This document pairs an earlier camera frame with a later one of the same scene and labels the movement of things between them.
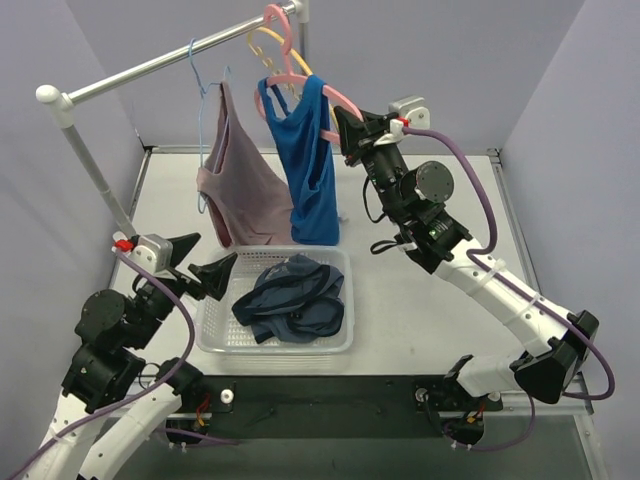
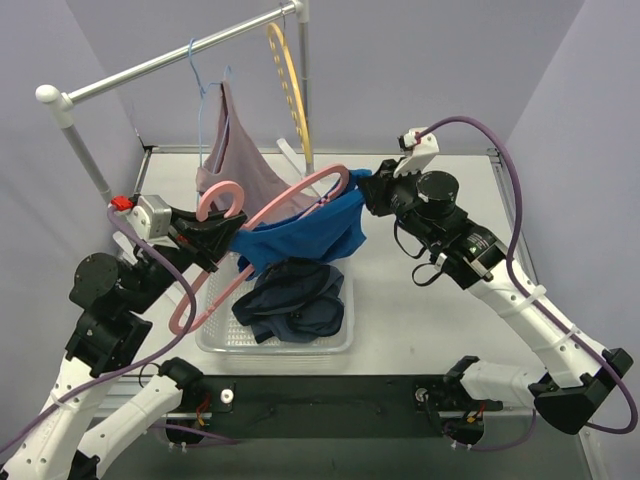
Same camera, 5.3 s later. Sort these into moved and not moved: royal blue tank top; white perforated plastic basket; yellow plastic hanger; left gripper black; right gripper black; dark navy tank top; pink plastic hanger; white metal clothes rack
Moved: royal blue tank top; left gripper black; pink plastic hanger; yellow plastic hanger; right gripper black
Not moved: dark navy tank top; white perforated plastic basket; white metal clothes rack
